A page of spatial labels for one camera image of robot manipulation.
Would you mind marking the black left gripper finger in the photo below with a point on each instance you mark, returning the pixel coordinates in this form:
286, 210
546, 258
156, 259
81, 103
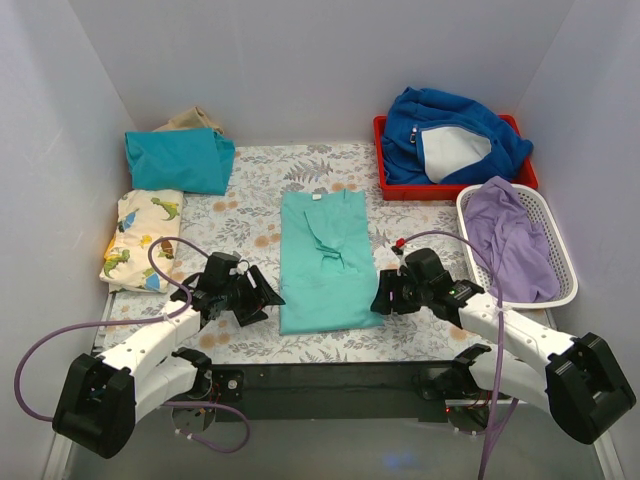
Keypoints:
248, 315
263, 293

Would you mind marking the white perforated basket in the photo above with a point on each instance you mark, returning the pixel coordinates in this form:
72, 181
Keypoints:
538, 212

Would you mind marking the dinosaur print folded garment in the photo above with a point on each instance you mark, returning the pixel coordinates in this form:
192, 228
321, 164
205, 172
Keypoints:
142, 250

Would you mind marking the teal folded t shirt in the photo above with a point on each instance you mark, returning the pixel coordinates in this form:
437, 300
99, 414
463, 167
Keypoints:
196, 160

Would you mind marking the mint green t shirt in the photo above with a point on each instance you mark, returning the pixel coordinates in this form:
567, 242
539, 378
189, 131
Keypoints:
327, 274

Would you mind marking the red plastic bin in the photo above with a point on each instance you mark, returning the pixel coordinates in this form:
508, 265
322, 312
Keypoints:
526, 176

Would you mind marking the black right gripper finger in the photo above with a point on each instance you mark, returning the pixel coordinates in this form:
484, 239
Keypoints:
407, 305
388, 297

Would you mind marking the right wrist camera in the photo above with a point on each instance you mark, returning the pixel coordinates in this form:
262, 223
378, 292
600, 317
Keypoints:
400, 250

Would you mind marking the blue fleece jacket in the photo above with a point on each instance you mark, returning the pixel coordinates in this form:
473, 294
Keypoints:
432, 137

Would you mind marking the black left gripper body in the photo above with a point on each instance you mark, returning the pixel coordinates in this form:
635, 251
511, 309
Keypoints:
248, 298

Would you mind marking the lavender purple t shirt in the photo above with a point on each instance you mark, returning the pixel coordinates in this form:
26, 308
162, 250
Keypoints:
512, 248

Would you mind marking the aluminium frame rail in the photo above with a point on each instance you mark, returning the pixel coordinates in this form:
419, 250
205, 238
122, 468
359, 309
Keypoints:
62, 447

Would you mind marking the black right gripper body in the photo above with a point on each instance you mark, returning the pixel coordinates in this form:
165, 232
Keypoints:
395, 295

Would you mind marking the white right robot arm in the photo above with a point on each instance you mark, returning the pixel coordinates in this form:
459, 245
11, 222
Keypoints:
576, 380

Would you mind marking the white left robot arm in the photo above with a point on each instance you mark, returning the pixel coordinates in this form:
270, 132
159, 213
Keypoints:
105, 396

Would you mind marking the beige folded garment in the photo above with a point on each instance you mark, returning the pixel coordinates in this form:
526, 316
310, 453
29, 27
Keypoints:
193, 118

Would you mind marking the floral patterned table mat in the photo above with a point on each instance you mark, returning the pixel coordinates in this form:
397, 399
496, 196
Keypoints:
246, 220

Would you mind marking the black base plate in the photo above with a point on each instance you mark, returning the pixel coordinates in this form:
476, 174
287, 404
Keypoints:
318, 391

